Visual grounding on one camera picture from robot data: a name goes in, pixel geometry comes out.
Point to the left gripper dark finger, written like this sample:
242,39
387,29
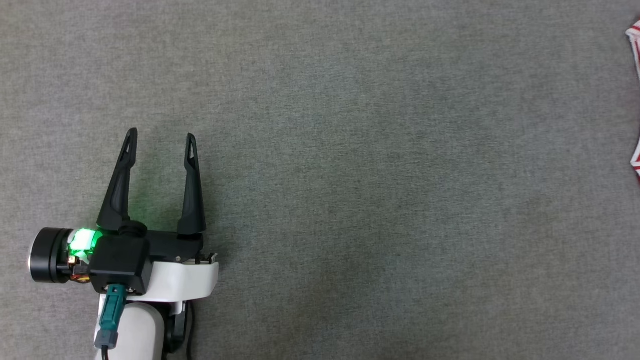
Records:
117,195
192,200

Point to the red Bulls 23 jersey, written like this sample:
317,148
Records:
636,40

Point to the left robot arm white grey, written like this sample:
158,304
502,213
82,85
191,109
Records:
142,335

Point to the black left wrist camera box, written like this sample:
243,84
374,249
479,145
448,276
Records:
120,260

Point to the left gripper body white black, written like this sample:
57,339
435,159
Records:
185,277

